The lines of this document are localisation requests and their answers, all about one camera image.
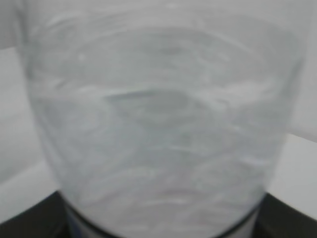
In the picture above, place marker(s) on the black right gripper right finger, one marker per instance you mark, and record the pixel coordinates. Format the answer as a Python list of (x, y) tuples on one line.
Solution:
[(276, 219)]

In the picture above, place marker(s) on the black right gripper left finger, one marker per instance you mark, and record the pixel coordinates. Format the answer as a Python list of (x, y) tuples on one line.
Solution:
[(47, 219)]

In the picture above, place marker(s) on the clear plastic water bottle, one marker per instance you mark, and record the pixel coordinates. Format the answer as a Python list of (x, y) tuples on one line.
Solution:
[(162, 118)]

